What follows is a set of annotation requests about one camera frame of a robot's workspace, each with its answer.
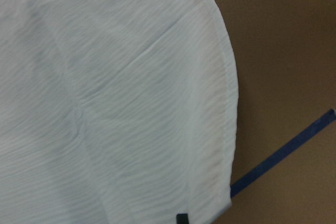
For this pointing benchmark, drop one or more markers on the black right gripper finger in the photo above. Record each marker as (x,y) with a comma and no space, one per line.
(182,218)

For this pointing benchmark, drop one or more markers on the light blue button shirt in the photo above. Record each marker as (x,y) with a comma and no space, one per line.
(116,111)

